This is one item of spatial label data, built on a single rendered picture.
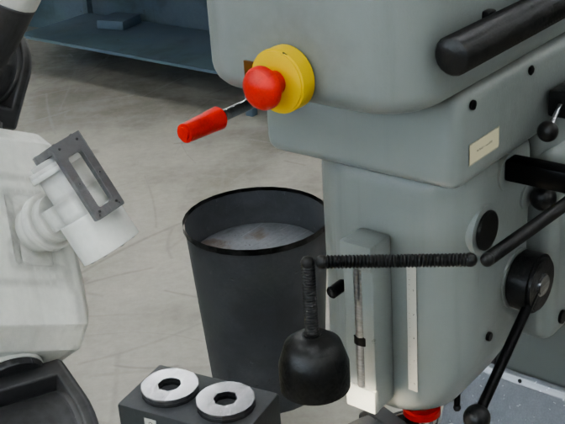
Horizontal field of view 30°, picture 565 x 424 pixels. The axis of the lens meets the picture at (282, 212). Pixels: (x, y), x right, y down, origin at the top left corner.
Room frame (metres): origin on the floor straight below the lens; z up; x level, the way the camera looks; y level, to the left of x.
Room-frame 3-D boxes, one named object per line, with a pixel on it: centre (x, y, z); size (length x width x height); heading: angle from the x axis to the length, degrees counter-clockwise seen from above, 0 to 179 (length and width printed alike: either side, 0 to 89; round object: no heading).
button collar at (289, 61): (0.91, -0.01, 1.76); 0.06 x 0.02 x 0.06; 50
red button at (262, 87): (0.89, 0.01, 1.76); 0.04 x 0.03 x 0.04; 50
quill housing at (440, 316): (1.09, -0.16, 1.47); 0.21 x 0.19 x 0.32; 50
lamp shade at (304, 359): (0.90, -0.02, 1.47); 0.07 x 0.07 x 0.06
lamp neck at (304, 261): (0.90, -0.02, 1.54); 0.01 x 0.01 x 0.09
